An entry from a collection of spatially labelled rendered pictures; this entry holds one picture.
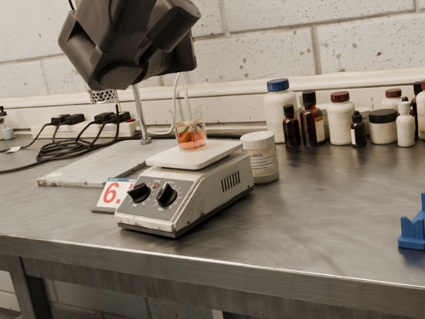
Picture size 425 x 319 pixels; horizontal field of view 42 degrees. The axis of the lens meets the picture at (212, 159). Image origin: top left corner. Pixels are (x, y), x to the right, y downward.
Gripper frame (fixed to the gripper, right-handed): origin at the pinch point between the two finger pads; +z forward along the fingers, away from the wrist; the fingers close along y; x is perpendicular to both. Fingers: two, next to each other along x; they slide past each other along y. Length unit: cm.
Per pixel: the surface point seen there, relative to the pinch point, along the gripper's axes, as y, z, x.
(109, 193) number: 17.6, 0.8, 23.6
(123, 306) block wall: 60, 69, 88
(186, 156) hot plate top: 0.6, -3.1, 17.0
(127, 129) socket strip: 36, 51, 23
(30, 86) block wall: 78, 74, 11
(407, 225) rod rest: -30.9, -19.1, 23.2
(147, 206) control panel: 5.1, -11.2, 22.0
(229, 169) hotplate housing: -5.9, -2.6, 19.9
